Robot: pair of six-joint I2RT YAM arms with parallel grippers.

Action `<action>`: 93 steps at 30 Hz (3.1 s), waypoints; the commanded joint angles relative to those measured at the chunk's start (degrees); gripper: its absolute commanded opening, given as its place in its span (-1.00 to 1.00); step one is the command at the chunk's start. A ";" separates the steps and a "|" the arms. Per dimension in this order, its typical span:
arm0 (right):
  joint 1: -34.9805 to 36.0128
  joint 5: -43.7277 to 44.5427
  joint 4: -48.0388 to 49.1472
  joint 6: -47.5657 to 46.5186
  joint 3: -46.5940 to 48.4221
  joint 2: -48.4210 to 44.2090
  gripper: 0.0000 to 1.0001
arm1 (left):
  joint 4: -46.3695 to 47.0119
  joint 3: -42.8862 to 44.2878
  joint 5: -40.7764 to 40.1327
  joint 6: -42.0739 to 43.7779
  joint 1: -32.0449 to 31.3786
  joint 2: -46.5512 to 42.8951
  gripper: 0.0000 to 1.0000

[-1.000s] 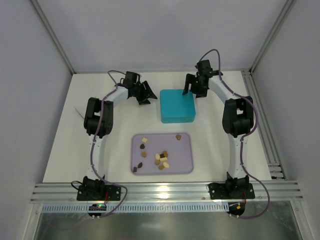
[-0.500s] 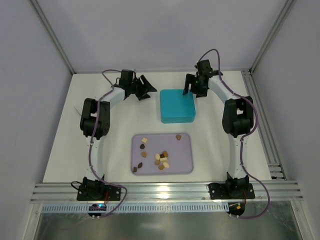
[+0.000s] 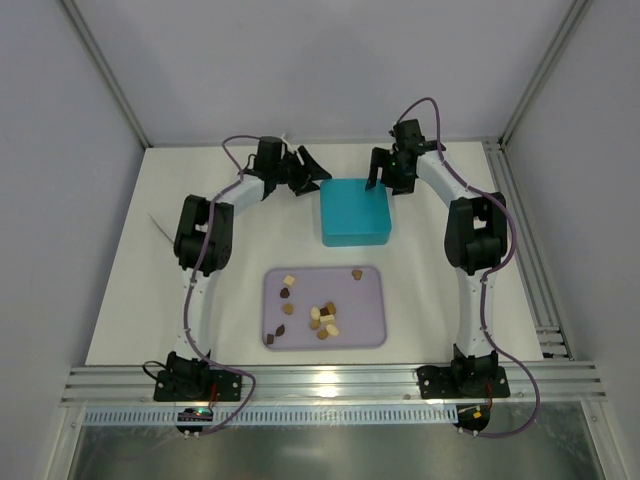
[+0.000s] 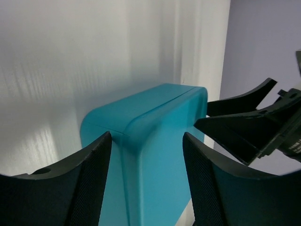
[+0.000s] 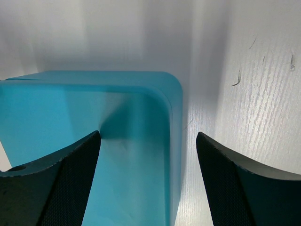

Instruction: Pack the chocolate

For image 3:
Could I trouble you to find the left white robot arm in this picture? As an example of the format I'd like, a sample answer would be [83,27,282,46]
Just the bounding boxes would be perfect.
[173,135,332,370]

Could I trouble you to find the teal box lid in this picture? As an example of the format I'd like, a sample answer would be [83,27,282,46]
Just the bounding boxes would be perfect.
[320,178,392,232]

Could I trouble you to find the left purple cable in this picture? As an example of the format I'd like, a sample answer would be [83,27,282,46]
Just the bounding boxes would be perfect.
[175,134,266,434]

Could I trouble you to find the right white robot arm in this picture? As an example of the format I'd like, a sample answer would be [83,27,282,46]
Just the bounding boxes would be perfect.
[365,119,508,391]

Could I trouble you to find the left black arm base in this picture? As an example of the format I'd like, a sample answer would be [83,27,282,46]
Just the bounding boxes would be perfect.
[141,352,242,402]

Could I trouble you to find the lilac plastic tray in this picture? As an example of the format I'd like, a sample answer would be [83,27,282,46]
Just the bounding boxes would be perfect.
[262,266,387,351]

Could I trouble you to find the left aluminium frame post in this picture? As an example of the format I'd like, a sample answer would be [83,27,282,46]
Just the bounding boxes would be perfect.
[58,0,152,149]

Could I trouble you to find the right aluminium frame post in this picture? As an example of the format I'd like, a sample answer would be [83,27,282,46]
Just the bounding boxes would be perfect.
[483,1,592,362]

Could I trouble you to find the metal serving tongs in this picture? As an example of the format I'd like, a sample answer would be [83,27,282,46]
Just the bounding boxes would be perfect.
[147,213,174,245]

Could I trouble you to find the teal chocolate box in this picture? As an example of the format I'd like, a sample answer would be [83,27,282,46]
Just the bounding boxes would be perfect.
[322,229,391,248]

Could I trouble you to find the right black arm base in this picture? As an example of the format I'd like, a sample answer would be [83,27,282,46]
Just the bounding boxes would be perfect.
[416,352,511,399]

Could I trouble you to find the aluminium frame post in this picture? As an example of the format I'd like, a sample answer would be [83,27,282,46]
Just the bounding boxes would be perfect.
[58,0,152,149]
[483,1,592,362]

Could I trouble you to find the aluminium mounting rail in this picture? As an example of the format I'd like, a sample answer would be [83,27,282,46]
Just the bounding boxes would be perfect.
[60,360,606,406]

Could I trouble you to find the slotted cable duct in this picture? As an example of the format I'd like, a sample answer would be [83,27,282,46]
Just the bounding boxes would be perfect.
[83,404,458,428]

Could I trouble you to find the white almond chocolate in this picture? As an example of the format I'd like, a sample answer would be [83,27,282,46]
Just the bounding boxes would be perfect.
[326,324,339,336]

